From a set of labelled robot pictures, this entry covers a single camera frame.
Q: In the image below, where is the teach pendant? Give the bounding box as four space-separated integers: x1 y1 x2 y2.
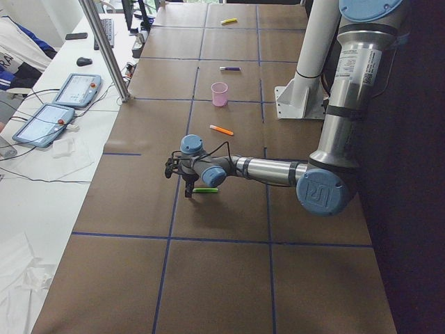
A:
13 103 75 148
53 73 102 108

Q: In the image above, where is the green marker pen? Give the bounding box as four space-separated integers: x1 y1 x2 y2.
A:
193 188 219 193

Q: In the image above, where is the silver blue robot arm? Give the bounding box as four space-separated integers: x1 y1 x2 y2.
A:
165 1 410 216

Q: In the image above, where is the white plastic bag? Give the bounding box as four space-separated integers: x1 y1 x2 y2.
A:
51 138 76 159

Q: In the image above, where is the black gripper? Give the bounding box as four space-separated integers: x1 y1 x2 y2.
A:
164 157 199 198

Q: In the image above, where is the yellow marker pen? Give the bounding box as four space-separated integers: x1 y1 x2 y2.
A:
220 17 238 25

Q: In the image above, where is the pink mesh pen holder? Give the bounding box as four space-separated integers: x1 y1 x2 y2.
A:
211 82 228 107

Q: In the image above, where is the black computer mouse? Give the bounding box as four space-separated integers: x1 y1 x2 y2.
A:
76 57 92 67

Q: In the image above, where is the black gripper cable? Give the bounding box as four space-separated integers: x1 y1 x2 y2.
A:
172 141 234 171

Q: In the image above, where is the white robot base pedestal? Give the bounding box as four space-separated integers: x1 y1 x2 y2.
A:
275 0 341 120

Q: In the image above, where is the teach pendant far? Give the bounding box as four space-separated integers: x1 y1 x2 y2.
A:
53 73 102 108

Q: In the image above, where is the black smartphone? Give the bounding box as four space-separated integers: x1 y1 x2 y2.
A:
65 32 88 40

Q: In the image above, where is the orange marker pen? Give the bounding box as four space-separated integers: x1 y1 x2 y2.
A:
209 125 234 136

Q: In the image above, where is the teach pendant near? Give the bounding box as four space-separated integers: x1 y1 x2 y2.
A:
13 103 75 148

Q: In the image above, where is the person in blue jacket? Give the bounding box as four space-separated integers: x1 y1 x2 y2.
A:
1 16 57 90

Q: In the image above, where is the black keyboard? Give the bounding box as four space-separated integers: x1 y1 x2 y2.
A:
100 18 115 49

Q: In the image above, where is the aluminium frame post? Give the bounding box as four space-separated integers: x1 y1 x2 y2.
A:
79 0 131 103

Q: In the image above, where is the purple marker pen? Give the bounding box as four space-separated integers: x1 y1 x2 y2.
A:
219 66 241 72

